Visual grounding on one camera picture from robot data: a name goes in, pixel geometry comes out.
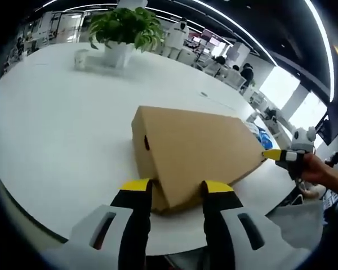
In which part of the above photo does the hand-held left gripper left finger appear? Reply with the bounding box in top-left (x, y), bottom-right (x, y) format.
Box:
top-left (41, 178), bottom-right (153, 270)

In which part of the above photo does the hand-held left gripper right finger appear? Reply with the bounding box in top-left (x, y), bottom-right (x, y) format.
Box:
top-left (201, 179), bottom-right (313, 270)

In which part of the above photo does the dark blue wet wipes pack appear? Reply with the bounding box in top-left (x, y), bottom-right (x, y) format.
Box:
top-left (256, 128), bottom-right (273, 149)

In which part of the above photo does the brown cardboard shoe box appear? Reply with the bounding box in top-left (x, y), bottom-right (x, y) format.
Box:
top-left (131, 105), bottom-right (268, 216)

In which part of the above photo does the person's right hand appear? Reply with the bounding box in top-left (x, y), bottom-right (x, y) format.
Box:
top-left (297, 153), bottom-right (338, 186)

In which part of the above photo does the grey mesh office chair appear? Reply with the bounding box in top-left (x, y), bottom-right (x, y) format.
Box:
top-left (266, 201), bottom-right (326, 254)

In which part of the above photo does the white ceiling light strip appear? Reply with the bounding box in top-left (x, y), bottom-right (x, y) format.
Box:
top-left (306, 0), bottom-right (336, 102)

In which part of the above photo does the white office chair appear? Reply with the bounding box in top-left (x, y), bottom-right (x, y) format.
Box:
top-left (224, 69), bottom-right (246, 89)

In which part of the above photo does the small clear glass cup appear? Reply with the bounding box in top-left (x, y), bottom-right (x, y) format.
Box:
top-left (74, 49), bottom-right (88, 70)

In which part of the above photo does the green plant in white pot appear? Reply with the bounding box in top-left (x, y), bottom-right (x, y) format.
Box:
top-left (87, 7), bottom-right (166, 68)

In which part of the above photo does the dark wall screen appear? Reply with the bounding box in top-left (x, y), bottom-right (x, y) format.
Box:
top-left (317, 111), bottom-right (338, 146)

